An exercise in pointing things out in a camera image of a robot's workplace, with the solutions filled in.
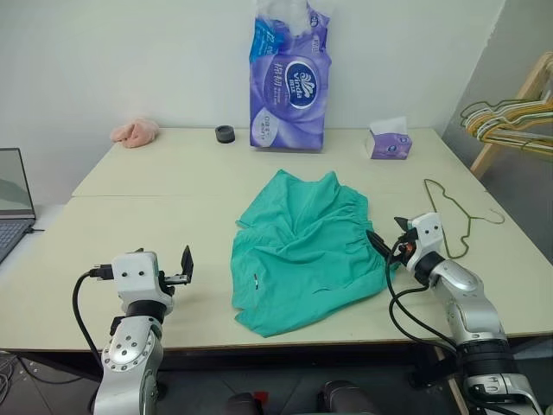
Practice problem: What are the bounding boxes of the wooden clothes rack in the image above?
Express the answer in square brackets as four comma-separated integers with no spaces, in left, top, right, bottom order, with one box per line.
[469,51,553,179]

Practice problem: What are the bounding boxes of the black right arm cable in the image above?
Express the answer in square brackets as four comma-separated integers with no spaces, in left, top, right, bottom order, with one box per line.
[383,245,460,349]

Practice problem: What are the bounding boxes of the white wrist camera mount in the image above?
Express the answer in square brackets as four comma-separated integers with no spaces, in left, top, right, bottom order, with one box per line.
[111,251,175,313]
[404,212,445,272]

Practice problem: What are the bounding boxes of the bunch of hangers on rack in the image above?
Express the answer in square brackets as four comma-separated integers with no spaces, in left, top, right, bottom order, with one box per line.
[474,91,553,150]

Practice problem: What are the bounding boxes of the purple toilet paper pack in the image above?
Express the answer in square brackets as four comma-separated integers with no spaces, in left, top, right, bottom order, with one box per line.
[247,0,334,153]

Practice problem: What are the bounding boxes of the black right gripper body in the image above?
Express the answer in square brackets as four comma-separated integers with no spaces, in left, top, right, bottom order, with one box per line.
[390,230,419,272]

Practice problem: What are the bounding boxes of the small purple tissue pack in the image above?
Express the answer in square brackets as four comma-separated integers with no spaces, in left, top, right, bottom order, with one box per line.
[365,116,412,162]

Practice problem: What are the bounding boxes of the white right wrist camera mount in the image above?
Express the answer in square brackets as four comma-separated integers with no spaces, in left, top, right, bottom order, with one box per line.
[404,212,445,272]

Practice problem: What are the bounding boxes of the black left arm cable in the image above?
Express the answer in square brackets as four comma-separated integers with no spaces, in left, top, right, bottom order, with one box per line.
[72,262,114,362]

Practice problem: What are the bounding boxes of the pink fluffy cloth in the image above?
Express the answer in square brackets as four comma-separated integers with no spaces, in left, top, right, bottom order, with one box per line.
[109,116,159,150]

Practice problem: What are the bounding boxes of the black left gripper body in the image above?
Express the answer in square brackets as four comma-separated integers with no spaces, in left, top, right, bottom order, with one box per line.
[156,268,192,299]

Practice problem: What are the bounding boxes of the dark rounded shape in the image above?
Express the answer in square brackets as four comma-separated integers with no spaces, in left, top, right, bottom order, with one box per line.
[316,380,382,415]

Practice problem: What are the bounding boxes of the green wire hanger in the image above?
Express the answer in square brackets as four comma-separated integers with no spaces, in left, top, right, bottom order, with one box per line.
[459,99,553,129]
[423,177,506,260]

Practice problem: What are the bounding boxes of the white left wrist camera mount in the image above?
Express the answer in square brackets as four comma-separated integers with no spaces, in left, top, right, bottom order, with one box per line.
[111,251,175,313]

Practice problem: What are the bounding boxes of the grey laptop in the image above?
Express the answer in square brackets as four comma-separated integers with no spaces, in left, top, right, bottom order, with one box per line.
[0,147,37,265]

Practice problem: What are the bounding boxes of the black floor cable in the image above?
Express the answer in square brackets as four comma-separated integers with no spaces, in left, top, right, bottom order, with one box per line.
[0,348,104,415]

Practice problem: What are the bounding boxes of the green shorts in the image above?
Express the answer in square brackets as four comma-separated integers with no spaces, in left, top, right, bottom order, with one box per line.
[230,169,402,339]

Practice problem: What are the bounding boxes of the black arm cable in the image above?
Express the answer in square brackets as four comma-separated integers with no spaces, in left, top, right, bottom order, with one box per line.
[383,245,460,349]
[72,262,114,362]

